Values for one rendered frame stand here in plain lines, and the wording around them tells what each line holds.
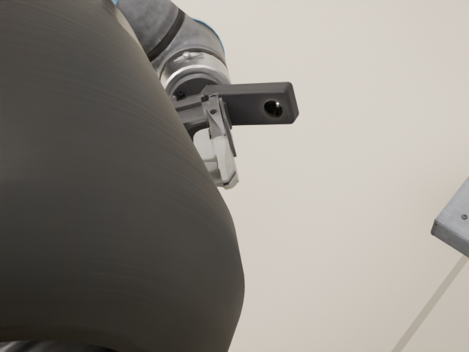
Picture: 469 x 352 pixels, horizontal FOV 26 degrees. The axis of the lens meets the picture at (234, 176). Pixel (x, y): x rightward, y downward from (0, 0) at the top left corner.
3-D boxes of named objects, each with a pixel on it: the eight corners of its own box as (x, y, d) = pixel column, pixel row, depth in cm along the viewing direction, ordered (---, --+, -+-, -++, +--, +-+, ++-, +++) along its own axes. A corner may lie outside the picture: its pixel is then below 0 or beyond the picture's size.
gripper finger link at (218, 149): (183, 195, 106) (177, 153, 114) (237, 180, 106) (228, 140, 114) (175, 170, 105) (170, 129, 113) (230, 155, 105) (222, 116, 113)
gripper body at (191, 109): (172, 185, 116) (166, 137, 127) (244, 166, 116) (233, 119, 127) (153, 128, 113) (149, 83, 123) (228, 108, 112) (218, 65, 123)
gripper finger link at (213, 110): (217, 164, 111) (210, 128, 118) (232, 160, 111) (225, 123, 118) (206, 127, 108) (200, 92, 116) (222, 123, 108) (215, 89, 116)
